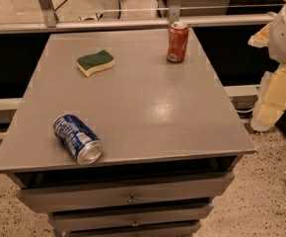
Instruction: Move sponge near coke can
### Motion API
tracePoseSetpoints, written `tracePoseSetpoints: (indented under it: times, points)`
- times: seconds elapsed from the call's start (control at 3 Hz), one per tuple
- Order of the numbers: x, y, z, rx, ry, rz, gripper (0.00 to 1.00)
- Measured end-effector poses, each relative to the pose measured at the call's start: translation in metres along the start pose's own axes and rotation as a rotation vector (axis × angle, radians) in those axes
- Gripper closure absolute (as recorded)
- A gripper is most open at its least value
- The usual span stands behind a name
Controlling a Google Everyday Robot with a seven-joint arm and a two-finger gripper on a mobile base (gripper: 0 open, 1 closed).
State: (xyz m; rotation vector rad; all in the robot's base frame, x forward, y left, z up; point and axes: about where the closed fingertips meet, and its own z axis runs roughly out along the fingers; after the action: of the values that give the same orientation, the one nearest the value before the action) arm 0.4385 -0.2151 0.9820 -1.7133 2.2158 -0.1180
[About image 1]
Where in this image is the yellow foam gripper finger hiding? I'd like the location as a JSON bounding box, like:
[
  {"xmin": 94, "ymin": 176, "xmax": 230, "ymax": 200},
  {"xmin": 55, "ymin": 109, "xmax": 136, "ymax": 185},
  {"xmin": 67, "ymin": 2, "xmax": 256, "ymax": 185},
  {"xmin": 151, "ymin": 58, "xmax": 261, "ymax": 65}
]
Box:
[
  {"xmin": 248, "ymin": 23, "xmax": 272, "ymax": 48},
  {"xmin": 250, "ymin": 65, "xmax": 286, "ymax": 132}
]

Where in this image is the green and yellow sponge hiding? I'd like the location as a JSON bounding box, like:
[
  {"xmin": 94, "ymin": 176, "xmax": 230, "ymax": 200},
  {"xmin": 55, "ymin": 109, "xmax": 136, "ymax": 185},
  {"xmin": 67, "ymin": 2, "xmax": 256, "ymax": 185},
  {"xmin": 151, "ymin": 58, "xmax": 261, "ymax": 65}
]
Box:
[{"xmin": 77, "ymin": 49, "xmax": 115, "ymax": 77}]

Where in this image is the red coke can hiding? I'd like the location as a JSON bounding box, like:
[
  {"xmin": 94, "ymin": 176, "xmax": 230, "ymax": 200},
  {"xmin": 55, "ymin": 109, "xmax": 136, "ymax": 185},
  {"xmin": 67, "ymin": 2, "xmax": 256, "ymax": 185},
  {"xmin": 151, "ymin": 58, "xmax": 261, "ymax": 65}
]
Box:
[{"xmin": 167, "ymin": 22, "xmax": 188, "ymax": 63}]

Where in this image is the blue pepsi can lying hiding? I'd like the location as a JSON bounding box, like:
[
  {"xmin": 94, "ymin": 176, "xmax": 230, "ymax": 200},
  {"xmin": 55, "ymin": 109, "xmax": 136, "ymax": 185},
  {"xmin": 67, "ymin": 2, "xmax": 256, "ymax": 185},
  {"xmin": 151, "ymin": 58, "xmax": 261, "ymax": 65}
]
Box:
[{"xmin": 53, "ymin": 115, "xmax": 104, "ymax": 165}]

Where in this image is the top grey drawer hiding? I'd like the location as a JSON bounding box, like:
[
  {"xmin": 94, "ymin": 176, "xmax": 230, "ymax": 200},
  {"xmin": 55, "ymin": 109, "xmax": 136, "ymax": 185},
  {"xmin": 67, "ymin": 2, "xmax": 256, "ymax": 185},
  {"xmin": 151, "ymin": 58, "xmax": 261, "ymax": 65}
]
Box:
[{"xmin": 17, "ymin": 172, "xmax": 235, "ymax": 212}]

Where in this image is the grey drawer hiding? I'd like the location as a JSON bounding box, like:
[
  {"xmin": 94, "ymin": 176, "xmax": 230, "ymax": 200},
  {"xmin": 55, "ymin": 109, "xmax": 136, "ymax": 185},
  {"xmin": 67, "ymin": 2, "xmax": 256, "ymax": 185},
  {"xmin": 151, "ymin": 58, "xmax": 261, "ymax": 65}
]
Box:
[
  {"xmin": 17, "ymin": 172, "xmax": 235, "ymax": 212},
  {"xmin": 65, "ymin": 221, "xmax": 201, "ymax": 237},
  {"xmin": 48, "ymin": 203, "xmax": 213, "ymax": 232}
]

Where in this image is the middle grey drawer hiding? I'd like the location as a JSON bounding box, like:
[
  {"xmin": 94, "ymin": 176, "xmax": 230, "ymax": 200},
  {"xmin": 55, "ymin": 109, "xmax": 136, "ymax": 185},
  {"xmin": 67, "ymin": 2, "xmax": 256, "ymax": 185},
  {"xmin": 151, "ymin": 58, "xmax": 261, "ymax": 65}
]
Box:
[{"xmin": 48, "ymin": 203, "xmax": 213, "ymax": 232}]

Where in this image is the bottom grey drawer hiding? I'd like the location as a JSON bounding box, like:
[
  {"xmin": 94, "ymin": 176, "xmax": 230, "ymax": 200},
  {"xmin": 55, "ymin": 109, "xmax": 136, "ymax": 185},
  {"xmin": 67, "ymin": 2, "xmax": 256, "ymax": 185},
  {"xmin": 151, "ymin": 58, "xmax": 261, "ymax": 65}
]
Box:
[{"xmin": 65, "ymin": 221, "xmax": 201, "ymax": 237}]

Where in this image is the grey drawer cabinet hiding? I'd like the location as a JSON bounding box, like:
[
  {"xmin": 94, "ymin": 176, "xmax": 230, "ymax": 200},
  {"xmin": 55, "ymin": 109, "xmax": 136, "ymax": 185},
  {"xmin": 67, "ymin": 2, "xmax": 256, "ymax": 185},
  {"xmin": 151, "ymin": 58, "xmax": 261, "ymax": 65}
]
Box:
[{"xmin": 0, "ymin": 28, "xmax": 257, "ymax": 237}]

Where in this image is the white cable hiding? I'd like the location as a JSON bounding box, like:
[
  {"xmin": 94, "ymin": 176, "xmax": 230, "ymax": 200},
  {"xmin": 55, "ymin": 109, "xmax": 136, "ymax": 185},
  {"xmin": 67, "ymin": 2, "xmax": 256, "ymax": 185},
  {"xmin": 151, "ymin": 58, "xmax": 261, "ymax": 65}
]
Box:
[{"xmin": 235, "ymin": 106, "xmax": 256, "ymax": 115}]

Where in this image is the metal railing frame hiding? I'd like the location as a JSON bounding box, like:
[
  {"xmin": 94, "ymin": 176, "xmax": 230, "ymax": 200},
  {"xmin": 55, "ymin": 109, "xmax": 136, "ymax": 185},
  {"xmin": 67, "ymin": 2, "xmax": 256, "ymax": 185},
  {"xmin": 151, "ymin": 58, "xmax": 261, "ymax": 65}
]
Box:
[{"xmin": 0, "ymin": 0, "xmax": 286, "ymax": 34}]

